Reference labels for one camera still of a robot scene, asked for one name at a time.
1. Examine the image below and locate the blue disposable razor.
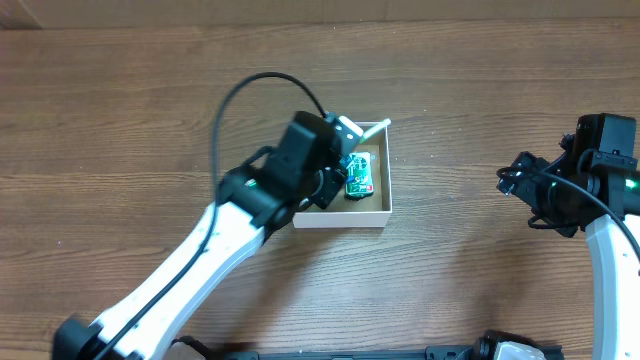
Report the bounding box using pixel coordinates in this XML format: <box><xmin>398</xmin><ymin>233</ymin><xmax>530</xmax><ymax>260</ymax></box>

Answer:
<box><xmin>341</xmin><ymin>154</ymin><xmax>355</xmax><ymax>183</ymax></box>

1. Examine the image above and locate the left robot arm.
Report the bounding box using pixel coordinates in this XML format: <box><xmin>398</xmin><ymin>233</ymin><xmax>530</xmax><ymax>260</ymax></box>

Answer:
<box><xmin>52</xmin><ymin>111</ymin><xmax>363</xmax><ymax>359</ymax></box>

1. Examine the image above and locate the white cardboard box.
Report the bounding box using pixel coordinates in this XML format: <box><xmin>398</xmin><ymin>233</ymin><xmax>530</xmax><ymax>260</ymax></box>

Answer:
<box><xmin>293</xmin><ymin>129</ymin><xmax>393</xmax><ymax>229</ymax></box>

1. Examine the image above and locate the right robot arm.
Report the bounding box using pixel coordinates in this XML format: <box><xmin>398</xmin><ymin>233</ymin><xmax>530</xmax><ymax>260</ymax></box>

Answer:
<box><xmin>496</xmin><ymin>113</ymin><xmax>639</xmax><ymax>359</ymax></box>

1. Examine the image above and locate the green white toothbrush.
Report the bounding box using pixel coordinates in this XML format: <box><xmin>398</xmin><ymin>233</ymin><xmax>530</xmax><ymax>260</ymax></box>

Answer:
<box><xmin>361</xmin><ymin>118</ymin><xmax>391</xmax><ymax>143</ymax></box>

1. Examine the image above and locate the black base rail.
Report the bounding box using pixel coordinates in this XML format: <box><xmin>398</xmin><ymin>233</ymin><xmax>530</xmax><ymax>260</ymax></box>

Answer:
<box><xmin>169</xmin><ymin>329</ymin><xmax>565</xmax><ymax>360</ymax></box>

